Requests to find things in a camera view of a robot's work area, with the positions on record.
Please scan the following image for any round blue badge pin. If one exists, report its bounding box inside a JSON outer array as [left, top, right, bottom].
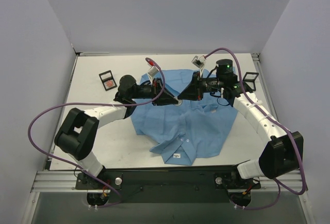
[[175, 100, 182, 106]]

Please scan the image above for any blue button-up shirt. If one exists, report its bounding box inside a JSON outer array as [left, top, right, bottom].
[[130, 68, 238, 167]]

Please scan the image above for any red maple leaf brooch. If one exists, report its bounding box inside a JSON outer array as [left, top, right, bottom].
[[106, 80, 114, 87]]

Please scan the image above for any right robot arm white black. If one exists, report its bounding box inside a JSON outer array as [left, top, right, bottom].
[[178, 56, 303, 180]]

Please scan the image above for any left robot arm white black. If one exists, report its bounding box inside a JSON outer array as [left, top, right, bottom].
[[55, 75, 182, 189]]

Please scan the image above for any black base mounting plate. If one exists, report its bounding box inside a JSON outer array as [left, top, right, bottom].
[[75, 165, 261, 206]]

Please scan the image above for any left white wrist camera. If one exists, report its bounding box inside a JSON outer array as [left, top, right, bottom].
[[147, 62, 159, 83]]

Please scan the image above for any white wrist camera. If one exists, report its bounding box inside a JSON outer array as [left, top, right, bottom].
[[147, 62, 159, 83], [192, 55, 206, 77]]

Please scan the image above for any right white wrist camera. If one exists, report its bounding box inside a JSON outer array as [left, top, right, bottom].
[[192, 55, 206, 77]]

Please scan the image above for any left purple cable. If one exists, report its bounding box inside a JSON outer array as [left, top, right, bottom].
[[27, 57, 166, 208]]

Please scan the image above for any purple cable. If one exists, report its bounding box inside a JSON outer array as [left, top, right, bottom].
[[27, 57, 166, 208], [203, 47, 307, 211]]

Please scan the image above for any right black rectangular frame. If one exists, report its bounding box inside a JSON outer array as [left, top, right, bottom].
[[242, 72, 259, 91]]

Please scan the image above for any black rectangular frame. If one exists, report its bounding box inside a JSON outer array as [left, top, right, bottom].
[[99, 70, 117, 91], [242, 72, 259, 91]]

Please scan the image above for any left black rectangular frame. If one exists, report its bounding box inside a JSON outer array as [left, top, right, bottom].
[[99, 70, 117, 91]]

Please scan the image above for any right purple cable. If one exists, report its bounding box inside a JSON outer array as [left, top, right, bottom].
[[203, 47, 307, 211]]

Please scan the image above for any aluminium front rail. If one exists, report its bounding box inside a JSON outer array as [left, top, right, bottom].
[[31, 171, 302, 193]]

